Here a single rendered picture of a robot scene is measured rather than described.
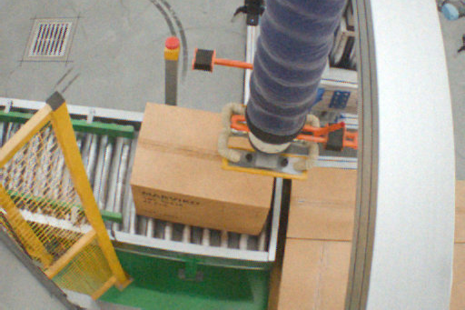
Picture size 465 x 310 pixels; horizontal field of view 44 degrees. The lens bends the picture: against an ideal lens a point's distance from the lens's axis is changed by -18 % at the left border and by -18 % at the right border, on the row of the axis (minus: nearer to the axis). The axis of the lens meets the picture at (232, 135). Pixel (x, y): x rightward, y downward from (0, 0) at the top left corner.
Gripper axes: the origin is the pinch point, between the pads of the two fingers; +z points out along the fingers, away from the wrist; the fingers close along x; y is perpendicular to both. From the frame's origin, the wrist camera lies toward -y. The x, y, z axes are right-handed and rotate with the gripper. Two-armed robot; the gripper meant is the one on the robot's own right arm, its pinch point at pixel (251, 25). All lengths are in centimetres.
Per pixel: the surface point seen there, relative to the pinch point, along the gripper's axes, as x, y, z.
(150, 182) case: 35, -44, 57
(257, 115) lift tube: -3.8, -37.2, 2.7
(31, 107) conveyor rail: 113, 6, 93
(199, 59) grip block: 18.3, -4.1, 21.7
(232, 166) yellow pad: 2, -43, 35
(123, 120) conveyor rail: 55, 3, 94
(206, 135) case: 13, -20, 57
